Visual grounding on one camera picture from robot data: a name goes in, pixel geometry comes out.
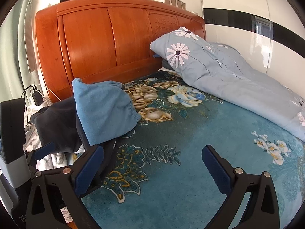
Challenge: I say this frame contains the light blue fleece pants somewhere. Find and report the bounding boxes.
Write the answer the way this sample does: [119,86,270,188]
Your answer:
[72,78,141,146]

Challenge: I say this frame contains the dark navy fleece jacket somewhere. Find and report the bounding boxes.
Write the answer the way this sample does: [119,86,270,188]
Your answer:
[30,96,116,172]

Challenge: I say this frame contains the black charger plug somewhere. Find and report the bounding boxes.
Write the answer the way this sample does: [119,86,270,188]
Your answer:
[31,89,44,106]

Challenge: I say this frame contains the teal floral bed blanket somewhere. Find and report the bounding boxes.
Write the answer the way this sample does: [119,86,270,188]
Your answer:
[82,71,304,228]

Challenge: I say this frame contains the light blue daisy quilt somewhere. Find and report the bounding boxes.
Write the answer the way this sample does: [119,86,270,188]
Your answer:
[150,26,304,140]

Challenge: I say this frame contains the orange wooden headboard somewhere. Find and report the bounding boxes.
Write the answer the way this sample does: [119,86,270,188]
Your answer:
[35,0,206,102]

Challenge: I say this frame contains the white black-striped wardrobe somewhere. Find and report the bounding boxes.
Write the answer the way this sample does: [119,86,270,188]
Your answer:
[203,0,304,96]

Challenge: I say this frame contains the grey wall switch panel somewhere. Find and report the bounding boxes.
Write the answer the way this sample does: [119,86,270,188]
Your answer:
[163,0,186,10]

